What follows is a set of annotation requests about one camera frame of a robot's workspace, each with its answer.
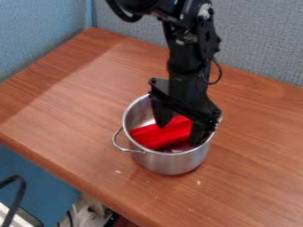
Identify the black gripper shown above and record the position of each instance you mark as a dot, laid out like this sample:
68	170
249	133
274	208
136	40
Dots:
182	94

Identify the red block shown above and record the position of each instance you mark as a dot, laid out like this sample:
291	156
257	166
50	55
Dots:
155	138

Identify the stainless steel pot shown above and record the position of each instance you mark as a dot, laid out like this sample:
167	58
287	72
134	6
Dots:
172	160

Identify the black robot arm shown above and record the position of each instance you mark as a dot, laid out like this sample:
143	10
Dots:
187	24

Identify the white power strip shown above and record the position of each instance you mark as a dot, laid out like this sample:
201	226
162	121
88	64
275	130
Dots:
87	213

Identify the grey white device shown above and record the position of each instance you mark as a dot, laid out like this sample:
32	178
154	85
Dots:
23	218

